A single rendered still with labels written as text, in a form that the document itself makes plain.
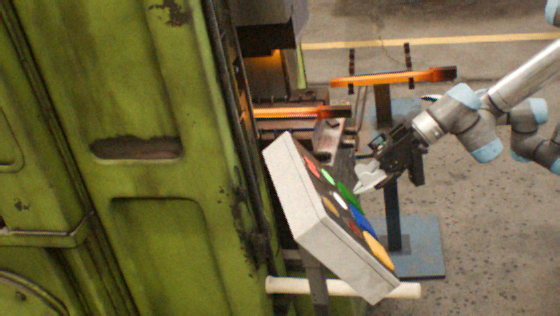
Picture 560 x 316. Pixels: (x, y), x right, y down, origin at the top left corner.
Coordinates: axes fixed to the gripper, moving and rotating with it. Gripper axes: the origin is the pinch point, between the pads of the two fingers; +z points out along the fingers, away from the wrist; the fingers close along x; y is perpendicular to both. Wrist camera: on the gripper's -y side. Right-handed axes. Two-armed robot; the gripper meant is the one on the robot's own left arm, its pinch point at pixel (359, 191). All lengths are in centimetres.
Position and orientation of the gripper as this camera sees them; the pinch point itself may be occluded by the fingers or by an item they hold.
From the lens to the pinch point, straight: 155.2
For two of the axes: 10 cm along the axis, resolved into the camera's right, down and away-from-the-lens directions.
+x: 2.2, 5.1, -8.3
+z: -7.5, 6.3, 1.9
